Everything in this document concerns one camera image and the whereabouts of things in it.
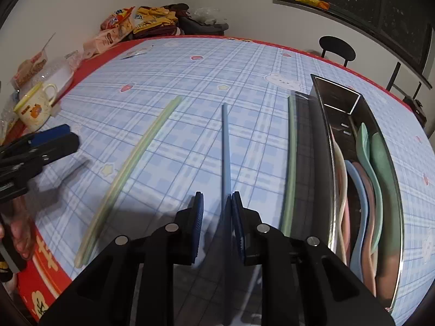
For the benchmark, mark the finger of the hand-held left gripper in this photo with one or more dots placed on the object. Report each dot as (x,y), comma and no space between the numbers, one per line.
(51,133)
(61,146)

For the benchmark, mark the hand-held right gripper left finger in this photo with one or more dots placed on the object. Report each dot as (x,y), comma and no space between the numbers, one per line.
(198,224)

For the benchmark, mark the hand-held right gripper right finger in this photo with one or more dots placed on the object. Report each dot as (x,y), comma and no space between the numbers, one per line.
(237,224)

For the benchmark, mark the blue chopstick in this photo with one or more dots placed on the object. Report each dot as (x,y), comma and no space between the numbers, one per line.
(225,159)

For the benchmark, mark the pink spoon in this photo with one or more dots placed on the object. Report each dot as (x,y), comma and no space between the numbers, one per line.
(346,231)
(368,244)

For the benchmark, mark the cream spoon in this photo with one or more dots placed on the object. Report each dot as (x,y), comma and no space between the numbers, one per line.
(341,176)

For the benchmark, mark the blue spoon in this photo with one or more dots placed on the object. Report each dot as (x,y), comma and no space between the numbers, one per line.
(355,193)

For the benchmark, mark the mint green spoon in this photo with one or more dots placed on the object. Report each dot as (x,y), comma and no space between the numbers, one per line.
(363,142)

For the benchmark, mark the stainless steel utensil holder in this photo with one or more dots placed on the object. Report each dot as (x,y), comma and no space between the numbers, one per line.
(340,98)

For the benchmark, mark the person's left hand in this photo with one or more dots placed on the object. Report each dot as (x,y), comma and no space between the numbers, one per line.
(22,227)

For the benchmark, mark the cream mug with yellow rim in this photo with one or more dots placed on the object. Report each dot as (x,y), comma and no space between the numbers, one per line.
(34,112)

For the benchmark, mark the clear snack packet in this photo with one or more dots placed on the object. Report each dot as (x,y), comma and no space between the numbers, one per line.
(30,68)

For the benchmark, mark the red tablecloth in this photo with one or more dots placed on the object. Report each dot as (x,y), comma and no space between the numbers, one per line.
(44,271)

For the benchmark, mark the pink snack package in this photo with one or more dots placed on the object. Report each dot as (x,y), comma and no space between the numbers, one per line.
(102,42)

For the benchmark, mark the small white card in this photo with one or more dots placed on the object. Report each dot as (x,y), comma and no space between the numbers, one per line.
(136,53)

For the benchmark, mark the orange snack bag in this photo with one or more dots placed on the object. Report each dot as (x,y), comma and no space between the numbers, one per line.
(115,18)

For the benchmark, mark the dark red bag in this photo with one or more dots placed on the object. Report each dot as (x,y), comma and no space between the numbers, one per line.
(156,32)

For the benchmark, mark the blue plaid tablecloth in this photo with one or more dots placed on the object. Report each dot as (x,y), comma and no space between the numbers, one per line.
(204,74)

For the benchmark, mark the yellow snack packets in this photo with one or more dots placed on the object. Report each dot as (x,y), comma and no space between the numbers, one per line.
(153,15)

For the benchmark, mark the grey bag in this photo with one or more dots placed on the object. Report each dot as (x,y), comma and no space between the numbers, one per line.
(204,29)

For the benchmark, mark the clear plastic bag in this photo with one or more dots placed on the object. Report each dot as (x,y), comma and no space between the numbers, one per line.
(209,14)

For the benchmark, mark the black round-back chair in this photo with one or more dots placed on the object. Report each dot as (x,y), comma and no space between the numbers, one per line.
(336,46)

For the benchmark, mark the black device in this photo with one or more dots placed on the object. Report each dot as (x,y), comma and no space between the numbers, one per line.
(414,108)

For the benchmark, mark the yellow orange packet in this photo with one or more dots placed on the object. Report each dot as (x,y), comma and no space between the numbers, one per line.
(309,0)

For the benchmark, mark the black chair frame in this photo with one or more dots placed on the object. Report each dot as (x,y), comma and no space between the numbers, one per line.
(394,74)

